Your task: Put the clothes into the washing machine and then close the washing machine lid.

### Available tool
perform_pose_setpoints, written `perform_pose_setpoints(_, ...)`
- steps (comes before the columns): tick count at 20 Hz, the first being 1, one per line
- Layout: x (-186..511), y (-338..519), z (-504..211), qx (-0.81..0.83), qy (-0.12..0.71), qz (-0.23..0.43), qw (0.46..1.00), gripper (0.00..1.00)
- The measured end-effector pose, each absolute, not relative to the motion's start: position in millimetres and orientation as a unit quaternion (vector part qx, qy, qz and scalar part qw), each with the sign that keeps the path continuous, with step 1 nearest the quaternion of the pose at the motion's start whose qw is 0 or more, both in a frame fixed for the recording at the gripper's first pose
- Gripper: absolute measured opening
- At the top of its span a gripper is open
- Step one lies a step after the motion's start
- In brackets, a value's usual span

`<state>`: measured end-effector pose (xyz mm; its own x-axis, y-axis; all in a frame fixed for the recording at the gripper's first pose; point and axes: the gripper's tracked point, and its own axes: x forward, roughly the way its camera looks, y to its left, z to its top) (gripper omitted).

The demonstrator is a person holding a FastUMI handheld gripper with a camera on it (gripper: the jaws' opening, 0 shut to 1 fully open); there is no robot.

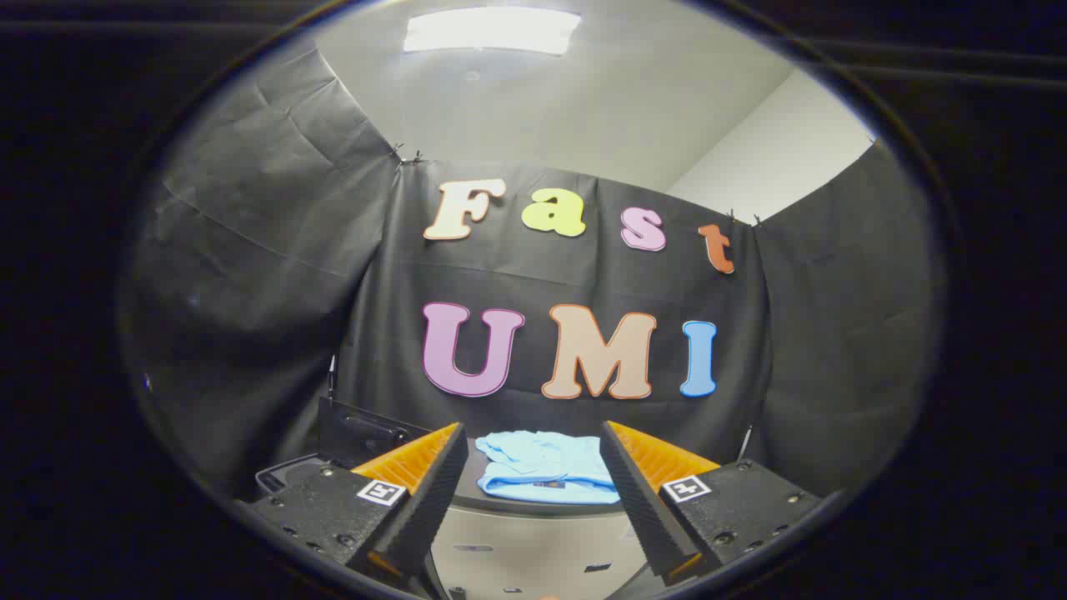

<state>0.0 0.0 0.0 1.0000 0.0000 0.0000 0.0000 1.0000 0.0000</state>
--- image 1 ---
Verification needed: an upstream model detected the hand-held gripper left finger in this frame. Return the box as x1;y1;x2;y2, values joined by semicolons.
236;422;469;589

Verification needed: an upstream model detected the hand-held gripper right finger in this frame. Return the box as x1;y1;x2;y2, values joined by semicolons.
600;421;826;588

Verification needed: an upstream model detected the light blue shirt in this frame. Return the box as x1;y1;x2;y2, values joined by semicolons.
475;430;622;506

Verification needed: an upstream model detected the ceiling light panel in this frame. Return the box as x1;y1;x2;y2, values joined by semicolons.
403;7;582;57

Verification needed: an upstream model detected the grey cabinet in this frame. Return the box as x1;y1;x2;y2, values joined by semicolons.
427;437;664;600

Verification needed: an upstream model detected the black backdrop cloth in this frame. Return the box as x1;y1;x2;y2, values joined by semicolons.
125;42;947;501

